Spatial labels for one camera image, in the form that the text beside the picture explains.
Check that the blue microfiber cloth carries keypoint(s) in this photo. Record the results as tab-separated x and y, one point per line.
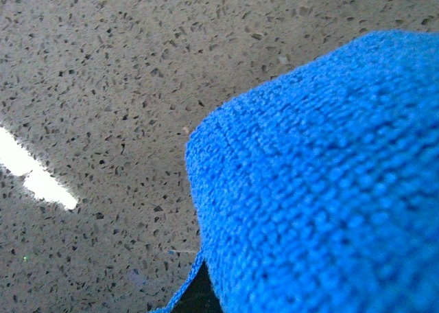
318	191

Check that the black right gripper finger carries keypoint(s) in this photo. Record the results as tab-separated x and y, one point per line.
199	297

